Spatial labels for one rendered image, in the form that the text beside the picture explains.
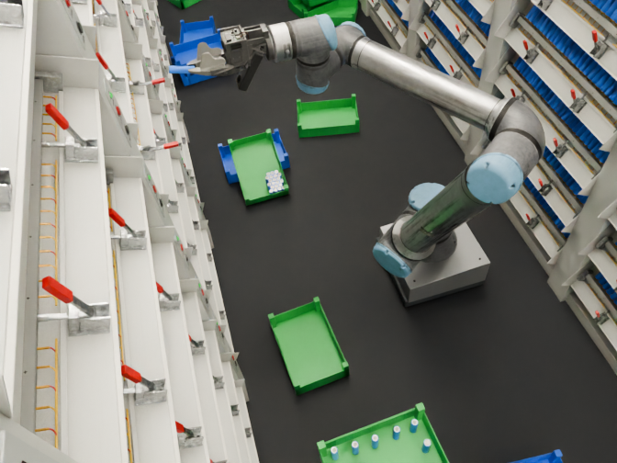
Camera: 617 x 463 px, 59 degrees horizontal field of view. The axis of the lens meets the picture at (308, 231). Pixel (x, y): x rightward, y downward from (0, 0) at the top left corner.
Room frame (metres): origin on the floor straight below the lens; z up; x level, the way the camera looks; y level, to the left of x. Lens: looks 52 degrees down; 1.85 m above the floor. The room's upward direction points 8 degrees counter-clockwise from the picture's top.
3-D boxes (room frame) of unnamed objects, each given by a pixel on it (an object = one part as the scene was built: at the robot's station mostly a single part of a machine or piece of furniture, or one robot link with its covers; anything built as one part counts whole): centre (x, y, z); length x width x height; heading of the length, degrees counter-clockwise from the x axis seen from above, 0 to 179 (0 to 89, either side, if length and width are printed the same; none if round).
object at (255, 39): (1.20, 0.09, 1.07); 0.12 x 0.08 x 0.09; 101
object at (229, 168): (1.90, 0.21, 0.04); 0.30 x 0.20 x 0.08; 100
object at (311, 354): (0.89, 0.06, 0.04); 0.30 x 0.20 x 0.08; 14
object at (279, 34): (1.22, 0.01, 1.06); 0.10 x 0.05 x 0.09; 11
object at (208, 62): (1.16, 0.19, 1.07); 0.09 x 0.03 x 0.06; 106
